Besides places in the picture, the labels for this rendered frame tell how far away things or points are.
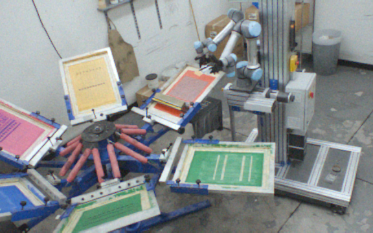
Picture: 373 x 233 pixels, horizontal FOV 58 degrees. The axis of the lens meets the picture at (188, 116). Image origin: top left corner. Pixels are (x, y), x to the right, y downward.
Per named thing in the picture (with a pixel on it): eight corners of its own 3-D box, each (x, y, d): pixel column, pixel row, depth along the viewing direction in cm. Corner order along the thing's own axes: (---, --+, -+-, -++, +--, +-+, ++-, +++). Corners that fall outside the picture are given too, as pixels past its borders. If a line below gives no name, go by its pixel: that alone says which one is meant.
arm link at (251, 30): (252, 74, 322) (248, 17, 292) (263, 78, 311) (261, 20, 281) (243, 79, 316) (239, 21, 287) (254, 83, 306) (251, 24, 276)
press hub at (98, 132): (136, 210, 382) (102, 110, 309) (160, 227, 358) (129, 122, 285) (109, 233, 360) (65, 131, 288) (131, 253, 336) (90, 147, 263)
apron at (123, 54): (138, 74, 560) (122, 10, 503) (140, 75, 555) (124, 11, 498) (112, 88, 530) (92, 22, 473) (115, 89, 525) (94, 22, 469)
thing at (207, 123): (217, 123, 391) (215, 99, 374) (223, 125, 386) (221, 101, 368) (191, 144, 366) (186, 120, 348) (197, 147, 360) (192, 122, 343)
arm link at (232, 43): (234, 15, 296) (210, 66, 301) (243, 17, 288) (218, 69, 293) (242, 21, 304) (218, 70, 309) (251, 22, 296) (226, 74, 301)
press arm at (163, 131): (198, 106, 384) (197, 101, 380) (203, 107, 380) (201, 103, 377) (111, 168, 315) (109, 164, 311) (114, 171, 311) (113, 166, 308)
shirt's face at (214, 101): (192, 91, 397) (192, 91, 397) (221, 101, 370) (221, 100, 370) (162, 110, 371) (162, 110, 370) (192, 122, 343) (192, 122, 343)
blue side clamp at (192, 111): (197, 105, 336) (195, 100, 332) (201, 107, 333) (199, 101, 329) (179, 127, 325) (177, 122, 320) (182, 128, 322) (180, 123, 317)
